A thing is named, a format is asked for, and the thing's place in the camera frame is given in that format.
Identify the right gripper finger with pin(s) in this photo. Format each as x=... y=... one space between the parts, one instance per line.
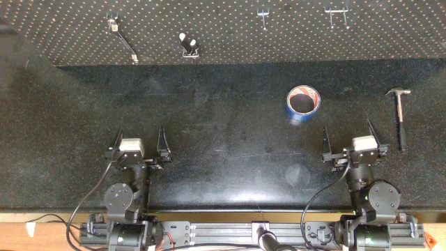
x=326 y=146
x=373 y=134

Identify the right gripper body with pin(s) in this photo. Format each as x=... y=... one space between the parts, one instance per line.
x=364 y=157

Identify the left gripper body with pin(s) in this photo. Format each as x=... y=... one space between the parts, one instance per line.
x=151 y=162

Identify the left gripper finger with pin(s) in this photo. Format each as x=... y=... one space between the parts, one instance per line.
x=163 y=144
x=117 y=141

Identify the hammer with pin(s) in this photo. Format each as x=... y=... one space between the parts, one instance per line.
x=399 y=108

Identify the roll of blue tape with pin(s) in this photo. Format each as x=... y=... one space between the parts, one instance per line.
x=293 y=113

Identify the wrench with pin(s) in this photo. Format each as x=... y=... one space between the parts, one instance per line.
x=123 y=41

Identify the pliers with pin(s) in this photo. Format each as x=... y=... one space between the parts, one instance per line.
x=186 y=45

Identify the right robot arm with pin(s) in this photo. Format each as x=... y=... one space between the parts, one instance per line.
x=383 y=200

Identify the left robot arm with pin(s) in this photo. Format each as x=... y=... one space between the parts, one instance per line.
x=118 y=200

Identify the black pegboard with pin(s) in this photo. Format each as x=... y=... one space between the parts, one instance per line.
x=278 y=42

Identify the orange object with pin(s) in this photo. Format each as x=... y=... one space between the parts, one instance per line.
x=431 y=241

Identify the white tape piece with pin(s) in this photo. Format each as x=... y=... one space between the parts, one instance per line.
x=30 y=229

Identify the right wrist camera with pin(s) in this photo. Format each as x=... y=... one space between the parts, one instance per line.
x=364 y=143

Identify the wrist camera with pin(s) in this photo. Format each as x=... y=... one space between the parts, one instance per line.
x=131 y=145
x=364 y=143

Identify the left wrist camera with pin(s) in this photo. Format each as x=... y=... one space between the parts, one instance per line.
x=131 y=145

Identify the mounting rail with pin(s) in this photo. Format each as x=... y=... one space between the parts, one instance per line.
x=223 y=233

